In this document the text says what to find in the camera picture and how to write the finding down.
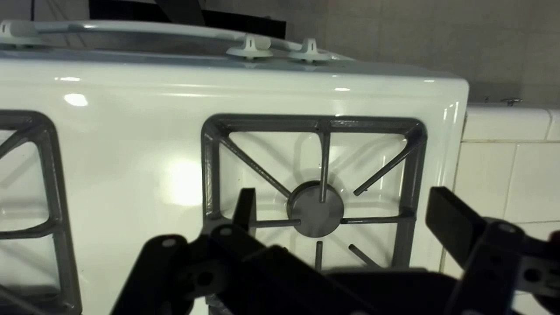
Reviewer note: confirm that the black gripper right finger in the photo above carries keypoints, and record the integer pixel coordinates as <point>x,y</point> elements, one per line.
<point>501,264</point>

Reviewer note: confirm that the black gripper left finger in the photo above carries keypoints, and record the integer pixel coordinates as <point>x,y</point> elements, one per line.
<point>175,274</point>

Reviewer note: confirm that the white gas stove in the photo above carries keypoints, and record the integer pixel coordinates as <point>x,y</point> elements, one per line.
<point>128,146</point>

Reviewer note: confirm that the round black burner cap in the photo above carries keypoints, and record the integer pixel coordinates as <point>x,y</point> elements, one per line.
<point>306,218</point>

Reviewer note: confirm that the black cast iron burner grate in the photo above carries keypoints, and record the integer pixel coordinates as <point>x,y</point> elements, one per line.
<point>315,124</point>
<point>56,181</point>

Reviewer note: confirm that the black table frame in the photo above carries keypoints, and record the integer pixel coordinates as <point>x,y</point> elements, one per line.
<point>245,24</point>

